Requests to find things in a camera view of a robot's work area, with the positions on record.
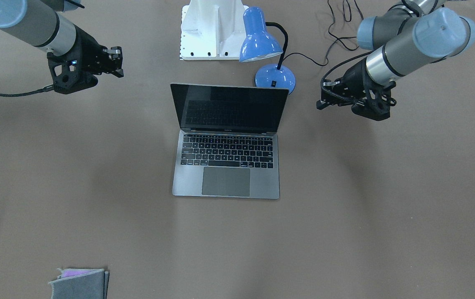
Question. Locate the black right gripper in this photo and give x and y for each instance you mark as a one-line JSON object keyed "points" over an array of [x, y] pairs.
{"points": [[84, 45]]}

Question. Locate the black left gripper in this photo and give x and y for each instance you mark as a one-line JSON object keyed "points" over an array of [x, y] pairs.
{"points": [[354, 77]]}

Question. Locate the grey laptop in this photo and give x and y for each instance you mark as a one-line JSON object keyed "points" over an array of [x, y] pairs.
{"points": [[228, 143]]}

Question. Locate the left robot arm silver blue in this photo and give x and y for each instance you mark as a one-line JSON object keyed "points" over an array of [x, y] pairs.
{"points": [[410, 35]]}

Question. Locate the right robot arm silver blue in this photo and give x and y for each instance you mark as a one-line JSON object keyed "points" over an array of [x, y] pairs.
{"points": [[38, 23]]}

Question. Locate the blue desk lamp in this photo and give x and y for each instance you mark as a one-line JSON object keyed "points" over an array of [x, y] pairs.
{"points": [[260, 44]]}

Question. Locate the grey folded cloth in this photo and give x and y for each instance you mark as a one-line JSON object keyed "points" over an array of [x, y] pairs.
{"points": [[75, 283]]}

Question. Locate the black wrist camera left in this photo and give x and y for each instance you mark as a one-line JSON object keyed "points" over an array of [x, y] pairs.
{"points": [[377, 103]]}

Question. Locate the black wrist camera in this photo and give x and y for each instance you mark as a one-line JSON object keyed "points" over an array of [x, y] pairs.
{"points": [[377, 103], [67, 73]]}

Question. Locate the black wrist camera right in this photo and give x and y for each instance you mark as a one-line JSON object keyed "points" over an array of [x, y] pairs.
{"points": [[67, 73]]}

